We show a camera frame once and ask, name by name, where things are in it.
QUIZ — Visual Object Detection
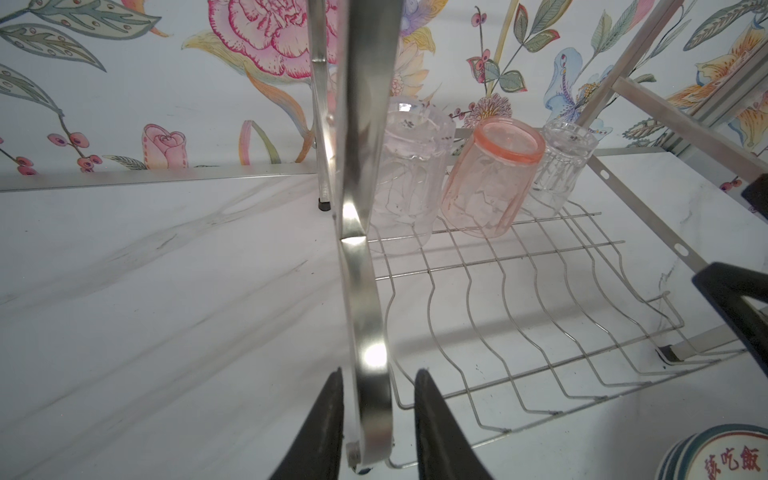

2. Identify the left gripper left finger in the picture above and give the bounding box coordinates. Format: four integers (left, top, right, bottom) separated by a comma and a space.
270, 368, 344, 480

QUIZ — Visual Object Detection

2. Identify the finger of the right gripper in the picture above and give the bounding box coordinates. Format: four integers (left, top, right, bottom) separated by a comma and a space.
692, 262, 767, 375

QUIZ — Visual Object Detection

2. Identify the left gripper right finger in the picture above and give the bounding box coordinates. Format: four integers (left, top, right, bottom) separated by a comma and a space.
414, 369, 492, 479

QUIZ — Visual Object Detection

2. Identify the orange patterned plate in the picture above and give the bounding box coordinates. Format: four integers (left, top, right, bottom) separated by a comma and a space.
654, 424, 767, 480

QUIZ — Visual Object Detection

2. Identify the chrome two-tier dish rack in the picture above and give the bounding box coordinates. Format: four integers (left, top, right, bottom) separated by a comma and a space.
307, 1, 750, 472

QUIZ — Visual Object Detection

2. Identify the clear glass right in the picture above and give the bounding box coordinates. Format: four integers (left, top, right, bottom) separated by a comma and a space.
522, 120, 598, 218

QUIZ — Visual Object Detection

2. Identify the clear glass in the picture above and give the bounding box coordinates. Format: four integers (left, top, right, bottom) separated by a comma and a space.
369, 97, 456, 254
522, 120, 598, 218

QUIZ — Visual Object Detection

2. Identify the pink tinted glass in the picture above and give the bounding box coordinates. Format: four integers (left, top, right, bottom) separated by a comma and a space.
441, 117, 546, 239

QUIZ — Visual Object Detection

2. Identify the clear glass left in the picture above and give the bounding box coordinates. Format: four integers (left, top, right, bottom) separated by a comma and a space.
369, 97, 456, 254

